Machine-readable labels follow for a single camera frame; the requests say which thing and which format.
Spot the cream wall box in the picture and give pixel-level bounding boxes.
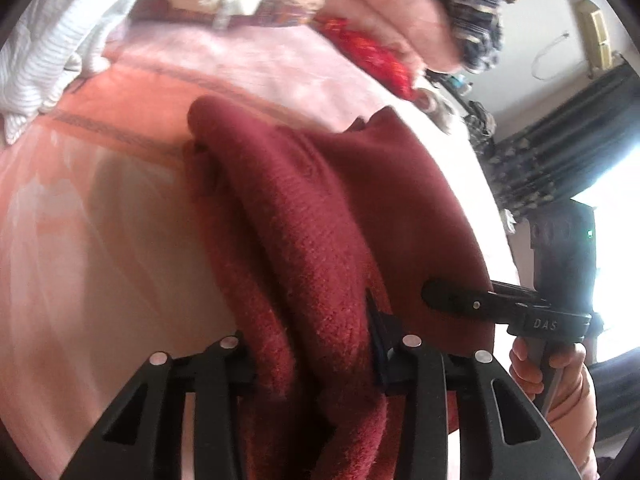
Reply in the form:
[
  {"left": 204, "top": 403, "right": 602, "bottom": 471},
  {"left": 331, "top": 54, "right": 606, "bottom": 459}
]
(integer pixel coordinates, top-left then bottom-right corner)
[{"left": 572, "top": 0, "right": 617, "bottom": 72}]

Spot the person's right forearm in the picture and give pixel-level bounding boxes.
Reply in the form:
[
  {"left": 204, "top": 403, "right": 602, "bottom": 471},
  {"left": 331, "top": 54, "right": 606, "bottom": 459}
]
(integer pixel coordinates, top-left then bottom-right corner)
[{"left": 547, "top": 360, "right": 600, "bottom": 480}]

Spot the pink quilt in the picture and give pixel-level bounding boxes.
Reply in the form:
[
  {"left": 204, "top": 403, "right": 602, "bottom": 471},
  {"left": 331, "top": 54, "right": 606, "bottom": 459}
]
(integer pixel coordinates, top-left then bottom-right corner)
[{"left": 324, "top": 0, "right": 464, "bottom": 75}]

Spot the white striped cloth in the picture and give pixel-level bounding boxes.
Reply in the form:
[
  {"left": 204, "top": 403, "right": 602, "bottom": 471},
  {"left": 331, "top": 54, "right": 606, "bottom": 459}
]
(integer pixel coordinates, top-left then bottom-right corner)
[{"left": 0, "top": 0, "right": 167, "bottom": 147}]

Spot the dark cloth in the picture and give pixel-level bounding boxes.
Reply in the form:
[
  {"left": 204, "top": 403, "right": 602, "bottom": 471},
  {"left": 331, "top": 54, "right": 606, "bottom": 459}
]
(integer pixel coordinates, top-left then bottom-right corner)
[{"left": 589, "top": 349, "right": 640, "bottom": 462}]

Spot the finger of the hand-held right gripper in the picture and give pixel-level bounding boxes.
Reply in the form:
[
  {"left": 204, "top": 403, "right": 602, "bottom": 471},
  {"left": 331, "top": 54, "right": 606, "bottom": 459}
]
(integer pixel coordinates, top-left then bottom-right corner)
[{"left": 421, "top": 279, "right": 551, "bottom": 324}]

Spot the dark patterned curtain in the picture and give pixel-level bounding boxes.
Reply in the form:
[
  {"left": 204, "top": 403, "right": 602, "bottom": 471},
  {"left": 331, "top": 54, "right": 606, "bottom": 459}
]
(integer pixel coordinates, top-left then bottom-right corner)
[{"left": 487, "top": 59, "right": 640, "bottom": 222}]

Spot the red sparkly cloth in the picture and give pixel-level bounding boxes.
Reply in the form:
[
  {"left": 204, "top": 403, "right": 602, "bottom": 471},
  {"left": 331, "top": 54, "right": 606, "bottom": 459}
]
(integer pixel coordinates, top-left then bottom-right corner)
[{"left": 314, "top": 14, "right": 427, "bottom": 102}]

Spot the dark bedside clutter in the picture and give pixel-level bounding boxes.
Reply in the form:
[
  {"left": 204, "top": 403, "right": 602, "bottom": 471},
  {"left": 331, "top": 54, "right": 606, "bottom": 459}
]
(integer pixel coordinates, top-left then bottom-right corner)
[{"left": 424, "top": 70, "right": 497, "bottom": 153}]

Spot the plaid cloth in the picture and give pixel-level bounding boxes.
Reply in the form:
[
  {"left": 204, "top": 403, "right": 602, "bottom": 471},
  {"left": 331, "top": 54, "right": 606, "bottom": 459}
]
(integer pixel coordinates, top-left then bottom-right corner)
[{"left": 414, "top": 0, "right": 504, "bottom": 72}]

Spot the white wall cable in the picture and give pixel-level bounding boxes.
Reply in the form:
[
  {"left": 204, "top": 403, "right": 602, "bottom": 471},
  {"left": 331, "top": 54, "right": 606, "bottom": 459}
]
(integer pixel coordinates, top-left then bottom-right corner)
[{"left": 531, "top": 32, "right": 571, "bottom": 81}]

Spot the pink fleece blanket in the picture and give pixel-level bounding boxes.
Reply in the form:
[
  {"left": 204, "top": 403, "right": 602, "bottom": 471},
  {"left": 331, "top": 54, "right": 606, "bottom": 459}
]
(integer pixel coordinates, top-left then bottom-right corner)
[{"left": 0, "top": 24, "right": 522, "bottom": 480}]

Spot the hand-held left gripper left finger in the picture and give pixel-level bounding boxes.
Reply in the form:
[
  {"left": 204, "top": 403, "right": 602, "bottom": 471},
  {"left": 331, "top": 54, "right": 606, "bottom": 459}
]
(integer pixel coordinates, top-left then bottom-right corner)
[{"left": 59, "top": 331, "right": 258, "bottom": 480}]

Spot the dark red knit sweater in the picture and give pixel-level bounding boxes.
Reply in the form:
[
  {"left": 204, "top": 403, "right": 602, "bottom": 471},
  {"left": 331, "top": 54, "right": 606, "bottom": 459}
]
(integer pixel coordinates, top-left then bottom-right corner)
[{"left": 182, "top": 96, "right": 497, "bottom": 480}]

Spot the person's right hand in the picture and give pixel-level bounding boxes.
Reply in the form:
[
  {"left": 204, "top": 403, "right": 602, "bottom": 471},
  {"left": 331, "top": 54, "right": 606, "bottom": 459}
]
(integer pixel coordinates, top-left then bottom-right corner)
[{"left": 508, "top": 335, "right": 589, "bottom": 406}]

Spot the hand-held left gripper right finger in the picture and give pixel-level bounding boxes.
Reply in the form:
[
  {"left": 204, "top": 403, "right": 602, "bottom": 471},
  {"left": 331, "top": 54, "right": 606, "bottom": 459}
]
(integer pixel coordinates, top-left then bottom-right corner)
[{"left": 366, "top": 294, "right": 585, "bottom": 480}]

